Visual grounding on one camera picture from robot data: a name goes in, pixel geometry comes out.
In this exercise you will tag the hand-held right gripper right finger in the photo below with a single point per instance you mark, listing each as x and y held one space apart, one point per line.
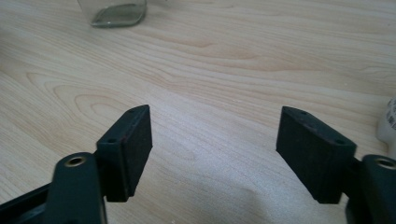
314 155

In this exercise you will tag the white printed refill pouch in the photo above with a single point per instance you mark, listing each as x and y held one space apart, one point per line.
388 127

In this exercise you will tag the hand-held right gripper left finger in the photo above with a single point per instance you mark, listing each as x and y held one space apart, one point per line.
127 155

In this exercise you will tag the square glass jar black lid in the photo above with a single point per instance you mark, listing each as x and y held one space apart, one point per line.
118 14

